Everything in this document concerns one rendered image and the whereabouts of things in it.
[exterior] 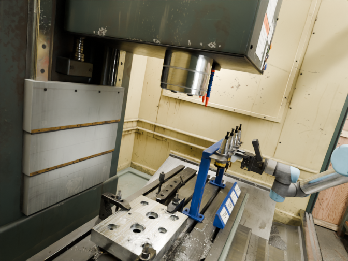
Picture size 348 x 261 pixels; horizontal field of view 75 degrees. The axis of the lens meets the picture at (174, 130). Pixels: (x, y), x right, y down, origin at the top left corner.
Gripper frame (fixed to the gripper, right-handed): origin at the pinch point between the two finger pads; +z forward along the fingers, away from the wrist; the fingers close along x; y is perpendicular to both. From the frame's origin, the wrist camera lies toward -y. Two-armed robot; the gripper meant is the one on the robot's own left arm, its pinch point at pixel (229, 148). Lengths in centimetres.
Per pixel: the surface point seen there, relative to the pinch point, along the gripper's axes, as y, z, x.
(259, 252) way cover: 45, -31, -7
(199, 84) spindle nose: -31, 6, -55
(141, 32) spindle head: -42, 24, -64
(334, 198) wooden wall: 73, -111, 213
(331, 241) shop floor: 116, -117, 183
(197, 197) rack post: 18.9, 3.4, -29.1
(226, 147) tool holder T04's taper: -6.2, -2.0, -23.5
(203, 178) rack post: 9.3, 2.7, -29.1
